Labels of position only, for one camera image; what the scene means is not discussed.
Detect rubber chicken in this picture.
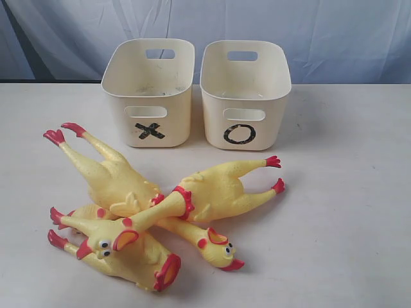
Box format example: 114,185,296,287
43,122,245,270
77,156,284,271

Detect headless rubber chicken body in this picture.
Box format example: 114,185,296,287
48,207,181,292

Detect detached chicken head with tube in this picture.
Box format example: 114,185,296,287
68,203,117,220

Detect cream bin marked O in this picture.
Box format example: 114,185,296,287
200,40,292,151

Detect cream bin marked X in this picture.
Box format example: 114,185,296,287
101,38,195,148

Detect blue grey backdrop curtain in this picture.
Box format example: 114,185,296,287
1,1,410,83

